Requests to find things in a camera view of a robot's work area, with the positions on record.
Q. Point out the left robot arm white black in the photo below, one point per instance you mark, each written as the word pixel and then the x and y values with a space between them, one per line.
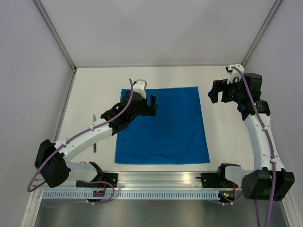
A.
pixel 54 159

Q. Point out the white slotted cable duct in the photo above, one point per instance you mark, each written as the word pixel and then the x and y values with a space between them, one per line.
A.
pixel 134 194

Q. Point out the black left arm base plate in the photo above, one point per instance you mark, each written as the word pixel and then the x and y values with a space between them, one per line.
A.
pixel 100 181

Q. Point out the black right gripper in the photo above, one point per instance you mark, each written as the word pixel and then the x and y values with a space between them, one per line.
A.
pixel 220 86

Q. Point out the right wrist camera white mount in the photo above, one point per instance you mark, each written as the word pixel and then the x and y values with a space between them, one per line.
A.
pixel 234 75

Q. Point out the aluminium frame left post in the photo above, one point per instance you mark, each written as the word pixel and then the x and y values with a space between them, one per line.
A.
pixel 47 20

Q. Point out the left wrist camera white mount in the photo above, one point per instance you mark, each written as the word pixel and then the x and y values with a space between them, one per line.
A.
pixel 140 86

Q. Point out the aluminium mounting rail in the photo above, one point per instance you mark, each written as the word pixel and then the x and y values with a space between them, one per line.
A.
pixel 156 180

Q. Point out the aluminium frame post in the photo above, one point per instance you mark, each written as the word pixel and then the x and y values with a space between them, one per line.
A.
pixel 47 20
pixel 267 21

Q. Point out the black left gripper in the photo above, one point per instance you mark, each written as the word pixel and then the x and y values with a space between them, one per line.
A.
pixel 150 110

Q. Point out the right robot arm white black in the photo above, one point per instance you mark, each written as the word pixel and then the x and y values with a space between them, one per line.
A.
pixel 269 179

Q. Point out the blue cloth napkin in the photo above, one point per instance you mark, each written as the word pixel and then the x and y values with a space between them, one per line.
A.
pixel 175 136

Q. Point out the aluminium frame right post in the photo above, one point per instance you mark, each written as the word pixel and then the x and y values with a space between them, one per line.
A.
pixel 267 21

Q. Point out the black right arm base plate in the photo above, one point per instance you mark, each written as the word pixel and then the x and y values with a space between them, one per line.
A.
pixel 214 181

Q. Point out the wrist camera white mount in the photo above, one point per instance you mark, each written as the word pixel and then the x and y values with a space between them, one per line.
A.
pixel 234 75
pixel 140 86

